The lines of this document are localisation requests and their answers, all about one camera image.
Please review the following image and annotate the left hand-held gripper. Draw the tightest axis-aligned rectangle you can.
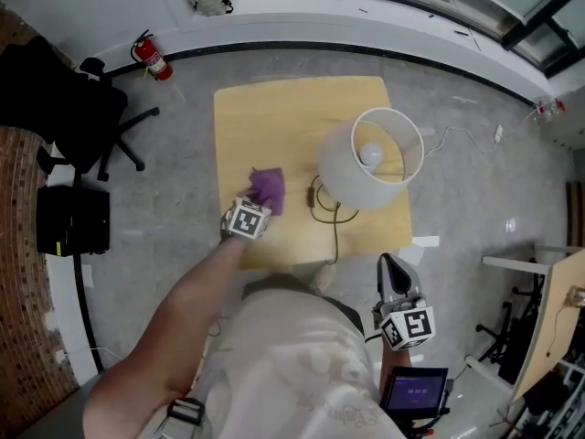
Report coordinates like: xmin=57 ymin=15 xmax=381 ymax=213
xmin=220 ymin=189 xmax=274 ymax=242

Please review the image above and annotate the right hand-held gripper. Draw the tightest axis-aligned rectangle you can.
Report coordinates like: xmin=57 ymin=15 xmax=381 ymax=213
xmin=372 ymin=252 xmax=436 ymax=351

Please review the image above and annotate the purple cleaning cloth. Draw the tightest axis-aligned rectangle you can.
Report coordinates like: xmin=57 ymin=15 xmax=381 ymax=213
xmin=248 ymin=166 xmax=285 ymax=219

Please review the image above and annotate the white table lamp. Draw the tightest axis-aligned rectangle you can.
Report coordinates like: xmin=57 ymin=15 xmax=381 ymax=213
xmin=316 ymin=106 xmax=425 ymax=211

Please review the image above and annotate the person's right forearm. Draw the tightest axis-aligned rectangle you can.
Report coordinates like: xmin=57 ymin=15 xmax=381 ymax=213
xmin=378 ymin=345 xmax=412 ymax=392

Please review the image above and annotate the person's left forearm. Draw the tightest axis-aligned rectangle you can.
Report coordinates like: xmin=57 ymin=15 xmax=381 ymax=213
xmin=84 ymin=238 xmax=248 ymax=439

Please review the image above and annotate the wooden desk with white legs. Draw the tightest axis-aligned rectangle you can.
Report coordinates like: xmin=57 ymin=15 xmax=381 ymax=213
xmin=464 ymin=242 xmax=585 ymax=404

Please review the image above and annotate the white paper sheet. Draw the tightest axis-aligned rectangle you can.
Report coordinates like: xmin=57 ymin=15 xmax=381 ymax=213
xmin=399 ymin=234 xmax=441 ymax=267

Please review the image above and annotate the person's beige shoe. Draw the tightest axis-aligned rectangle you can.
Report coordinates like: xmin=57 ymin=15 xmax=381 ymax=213
xmin=309 ymin=262 xmax=338 ymax=294

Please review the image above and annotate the small wooden table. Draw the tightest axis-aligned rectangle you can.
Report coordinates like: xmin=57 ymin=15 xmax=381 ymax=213
xmin=213 ymin=75 xmax=413 ymax=272

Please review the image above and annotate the black chest-mounted monitor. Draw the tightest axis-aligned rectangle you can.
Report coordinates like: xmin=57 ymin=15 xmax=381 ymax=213
xmin=380 ymin=367 xmax=453 ymax=423

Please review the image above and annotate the black swivel chair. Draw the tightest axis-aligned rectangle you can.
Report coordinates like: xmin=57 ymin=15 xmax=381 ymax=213
xmin=474 ymin=258 xmax=549 ymax=383

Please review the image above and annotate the person's white shirt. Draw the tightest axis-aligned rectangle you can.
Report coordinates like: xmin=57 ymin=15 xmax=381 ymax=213
xmin=186 ymin=279 xmax=408 ymax=439

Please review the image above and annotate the black equipment case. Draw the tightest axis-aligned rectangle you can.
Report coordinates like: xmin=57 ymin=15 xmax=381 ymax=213
xmin=35 ymin=185 xmax=111 ymax=258

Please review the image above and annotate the red fire extinguisher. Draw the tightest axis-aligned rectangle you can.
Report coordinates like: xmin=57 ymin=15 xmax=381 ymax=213
xmin=130 ymin=28 xmax=174 ymax=81

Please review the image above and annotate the dark wooden plank stack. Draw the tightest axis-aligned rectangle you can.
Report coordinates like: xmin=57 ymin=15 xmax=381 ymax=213
xmin=565 ymin=179 xmax=585 ymax=246

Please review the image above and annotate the white shelving rack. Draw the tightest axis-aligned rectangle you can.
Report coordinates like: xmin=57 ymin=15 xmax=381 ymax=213
xmin=520 ymin=349 xmax=585 ymax=439

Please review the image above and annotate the black office chair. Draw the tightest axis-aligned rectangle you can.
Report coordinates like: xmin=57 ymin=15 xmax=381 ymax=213
xmin=0 ymin=34 xmax=161 ymax=183

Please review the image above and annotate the clear red-capped plastic bottle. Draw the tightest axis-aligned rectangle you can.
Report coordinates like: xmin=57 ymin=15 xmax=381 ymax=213
xmin=534 ymin=98 xmax=566 ymax=121

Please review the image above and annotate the thin dark wire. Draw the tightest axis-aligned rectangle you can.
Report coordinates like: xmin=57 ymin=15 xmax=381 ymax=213
xmin=304 ymin=174 xmax=358 ymax=267

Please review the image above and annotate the white power strip with cable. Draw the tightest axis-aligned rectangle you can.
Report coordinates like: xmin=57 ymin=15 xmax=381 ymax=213
xmin=422 ymin=123 xmax=505 ymax=159

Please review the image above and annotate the grey harness strap black buckle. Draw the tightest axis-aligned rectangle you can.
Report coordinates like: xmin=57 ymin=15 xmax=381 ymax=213
xmin=154 ymin=398 xmax=205 ymax=439

